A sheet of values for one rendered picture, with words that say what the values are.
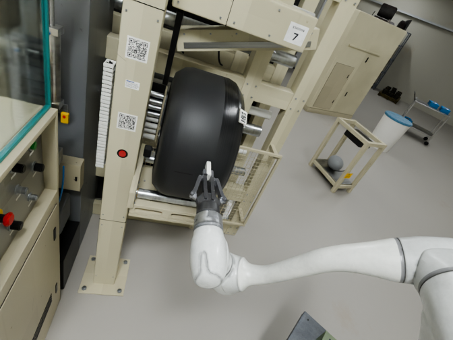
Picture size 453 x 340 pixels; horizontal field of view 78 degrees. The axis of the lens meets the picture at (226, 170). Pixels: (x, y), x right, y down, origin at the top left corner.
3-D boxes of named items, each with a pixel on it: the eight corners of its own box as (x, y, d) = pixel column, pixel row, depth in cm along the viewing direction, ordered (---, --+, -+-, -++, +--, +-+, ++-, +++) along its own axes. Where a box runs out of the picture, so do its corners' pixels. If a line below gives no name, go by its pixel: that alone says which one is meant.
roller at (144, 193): (134, 197, 130) (134, 195, 126) (136, 188, 131) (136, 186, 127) (206, 210, 139) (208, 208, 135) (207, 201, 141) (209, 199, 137)
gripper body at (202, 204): (224, 212, 86) (223, 189, 93) (198, 208, 84) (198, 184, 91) (217, 225, 91) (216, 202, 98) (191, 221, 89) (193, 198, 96)
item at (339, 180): (331, 193, 368) (369, 143, 323) (307, 164, 409) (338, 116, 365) (350, 193, 384) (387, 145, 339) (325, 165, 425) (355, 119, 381)
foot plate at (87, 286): (77, 293, 172) (77, 291, 170) (89, 256, 193) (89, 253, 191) (123, 296, 179) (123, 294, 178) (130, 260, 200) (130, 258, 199)
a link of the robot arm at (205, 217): (197, 222, 80) (197, 205, 84) (189, 238, 86) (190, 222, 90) (227, 227, 82) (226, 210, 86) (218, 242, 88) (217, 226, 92)
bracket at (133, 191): (126, 208, 126) (129, 192, 121) (139, 156, 157) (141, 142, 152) (133, 209, 127) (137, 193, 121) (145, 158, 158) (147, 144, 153)
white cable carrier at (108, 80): (95, 166, 126) (103, 62, 99) (98, 160, 130) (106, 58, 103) (105, 168, 127) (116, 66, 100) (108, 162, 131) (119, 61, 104)
